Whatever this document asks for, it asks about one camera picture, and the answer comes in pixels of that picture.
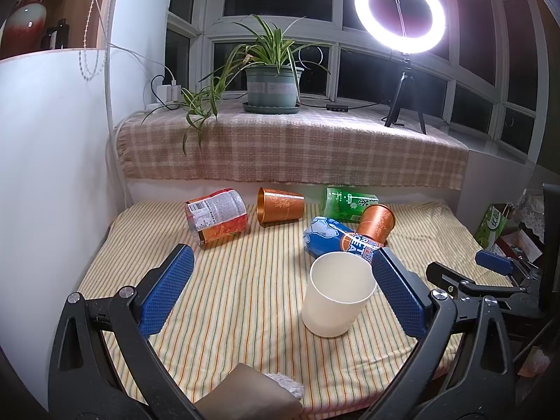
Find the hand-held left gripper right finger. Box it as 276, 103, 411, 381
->
362, 247, 518, 420

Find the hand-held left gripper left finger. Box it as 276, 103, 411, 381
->
48, 244, 207, 420

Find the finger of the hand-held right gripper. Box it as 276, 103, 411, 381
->
475, 249, 544, 281
426, 261, 531, 306

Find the white cup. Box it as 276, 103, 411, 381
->
302, 251, 378, 338

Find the copper orange metal cup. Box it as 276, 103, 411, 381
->
355, 203, 397, 248

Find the orange red printed cup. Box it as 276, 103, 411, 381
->
184, 188, 249, 250

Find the blue printed cup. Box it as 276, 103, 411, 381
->
303, 216, 386, 265

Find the green printed cup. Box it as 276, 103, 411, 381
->
323, 186, 379, 223

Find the gold metal cup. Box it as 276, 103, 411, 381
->
256, 187, 306, 228

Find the green paper bag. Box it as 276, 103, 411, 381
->
475, 203, 512, 250

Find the white lace cloth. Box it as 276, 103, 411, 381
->
516, 189, 546, 242

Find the striped cloth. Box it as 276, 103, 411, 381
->
76, 199, 497, 417

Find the brown paper pad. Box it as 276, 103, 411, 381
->
192, 362, 303, 420

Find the white knit cloth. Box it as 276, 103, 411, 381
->
262, 372, 306, 400

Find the plaid cloth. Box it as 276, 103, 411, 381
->
116, 105, 470, 191

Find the black tripod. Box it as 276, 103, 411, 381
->
382, 55, 428, 135

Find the green pot saucer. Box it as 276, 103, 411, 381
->
242, 101, 302, 115

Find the spider plant in green pot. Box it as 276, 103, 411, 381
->
181, 14, 332, 157

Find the small dark bottle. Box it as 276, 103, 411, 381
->
41, 18, 71, 50

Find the red white vase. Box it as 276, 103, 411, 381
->
0, 0, 67, 55

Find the white cable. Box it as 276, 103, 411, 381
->
85, 0, 175, 83

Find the ring light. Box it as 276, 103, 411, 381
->
353, 0, 448, 58

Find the white bead cord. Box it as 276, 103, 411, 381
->
79, 0, 109, 82

